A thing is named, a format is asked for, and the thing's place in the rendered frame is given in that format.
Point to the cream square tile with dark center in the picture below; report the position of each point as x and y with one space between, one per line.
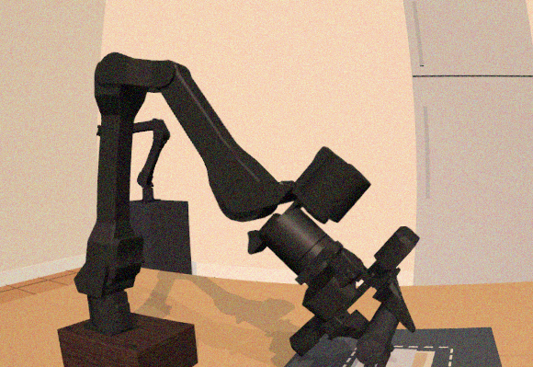
423 358

